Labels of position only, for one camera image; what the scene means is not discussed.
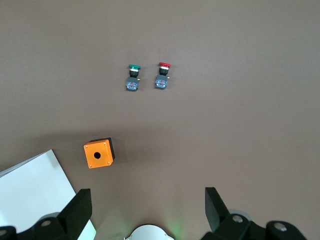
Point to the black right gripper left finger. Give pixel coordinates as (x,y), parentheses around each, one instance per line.
(75,212)

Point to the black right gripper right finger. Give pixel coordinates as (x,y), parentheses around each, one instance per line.
(217,212)

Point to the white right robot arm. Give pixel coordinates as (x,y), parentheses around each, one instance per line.
(148,232)

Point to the green mushroom push button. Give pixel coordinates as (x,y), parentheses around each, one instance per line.
(133,80)

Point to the red mushroom push button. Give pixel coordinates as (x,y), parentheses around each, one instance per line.
(162,77)

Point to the white flat board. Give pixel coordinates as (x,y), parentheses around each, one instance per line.
(32,187)

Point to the orange button enclosure box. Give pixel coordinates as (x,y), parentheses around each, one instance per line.
(96,160)

